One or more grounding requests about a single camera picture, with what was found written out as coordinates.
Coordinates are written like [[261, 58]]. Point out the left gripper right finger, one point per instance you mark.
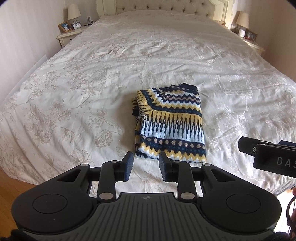
[[179, 172]]

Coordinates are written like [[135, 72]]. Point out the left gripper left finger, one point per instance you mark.
[[112, 172]]

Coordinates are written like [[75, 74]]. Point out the navy yellow patterned knit sweater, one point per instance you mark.
[[169, 119]]

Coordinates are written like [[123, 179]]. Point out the person's right hand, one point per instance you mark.
[[290, 213]]

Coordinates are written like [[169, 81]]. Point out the white embroidered bedspread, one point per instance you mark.
[[147, 82]]

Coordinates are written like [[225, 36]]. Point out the right cream nightstand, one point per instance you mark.
[[252, 43]]

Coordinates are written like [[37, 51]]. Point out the cream nightstand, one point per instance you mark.
[[66, 38], [252, 43]]

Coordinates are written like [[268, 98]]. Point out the red item on nightstand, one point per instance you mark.
[[250, 35]]

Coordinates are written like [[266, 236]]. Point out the left cream nightstand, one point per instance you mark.
[[66, 38]]

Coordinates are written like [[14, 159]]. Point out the right beige table lamp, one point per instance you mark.
[[243, 22]]

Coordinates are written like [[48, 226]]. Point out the beige table lamp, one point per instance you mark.
[[73, 13], [243, 22]]

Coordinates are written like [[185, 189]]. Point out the small white alarm clock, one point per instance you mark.
[[76, 25]]

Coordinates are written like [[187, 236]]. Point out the cream tufted headboard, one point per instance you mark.
[[220, 10]]

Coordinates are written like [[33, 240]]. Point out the left beige table lamp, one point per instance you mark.
[[73, 13]]

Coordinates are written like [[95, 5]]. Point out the wooden photo frame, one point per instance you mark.
[[65, 27]]

